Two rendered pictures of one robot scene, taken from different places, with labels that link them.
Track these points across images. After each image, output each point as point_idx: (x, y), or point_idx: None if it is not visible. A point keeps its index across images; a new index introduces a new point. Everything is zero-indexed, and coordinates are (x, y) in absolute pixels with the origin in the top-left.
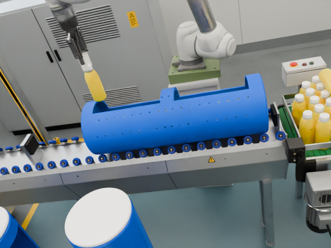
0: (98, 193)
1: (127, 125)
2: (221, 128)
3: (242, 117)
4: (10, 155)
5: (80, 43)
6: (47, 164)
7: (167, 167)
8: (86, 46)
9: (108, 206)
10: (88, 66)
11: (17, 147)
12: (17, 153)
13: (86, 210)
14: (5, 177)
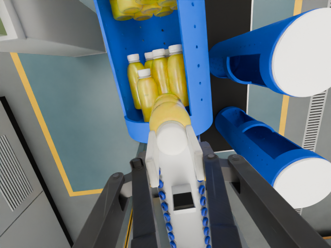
0: (281, 69)
1: (205, 40)
2: None
3: None
4: (173, 220)
5: (154, 215)
6: None
7: None
8: (114, 179)
9: (306, 45)
10: (189, 130)
11: (170, 217)
12: (171, 214)
13: (306, 74)
14: (205, 206)
